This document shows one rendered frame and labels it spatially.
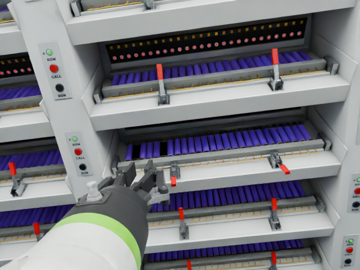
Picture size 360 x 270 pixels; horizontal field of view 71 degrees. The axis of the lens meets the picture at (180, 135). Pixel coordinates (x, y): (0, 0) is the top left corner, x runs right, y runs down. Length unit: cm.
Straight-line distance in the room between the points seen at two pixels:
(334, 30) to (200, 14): 34
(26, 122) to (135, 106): 27
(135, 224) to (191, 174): 43
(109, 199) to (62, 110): 41
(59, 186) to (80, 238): 57
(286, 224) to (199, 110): 44
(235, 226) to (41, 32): 70
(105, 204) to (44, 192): 54
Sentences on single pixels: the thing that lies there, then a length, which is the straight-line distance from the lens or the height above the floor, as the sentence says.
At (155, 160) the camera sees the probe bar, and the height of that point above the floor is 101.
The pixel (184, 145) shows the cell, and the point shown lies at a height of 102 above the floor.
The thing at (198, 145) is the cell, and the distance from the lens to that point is 72.
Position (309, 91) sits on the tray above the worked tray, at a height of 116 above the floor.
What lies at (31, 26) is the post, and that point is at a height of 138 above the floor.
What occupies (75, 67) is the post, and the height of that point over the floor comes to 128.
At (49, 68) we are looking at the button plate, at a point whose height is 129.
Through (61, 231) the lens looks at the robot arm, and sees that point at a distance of 23.
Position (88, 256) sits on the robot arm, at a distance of 19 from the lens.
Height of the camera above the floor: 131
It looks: 20 degrees down
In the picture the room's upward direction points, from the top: 8 degrees counter-clockwise
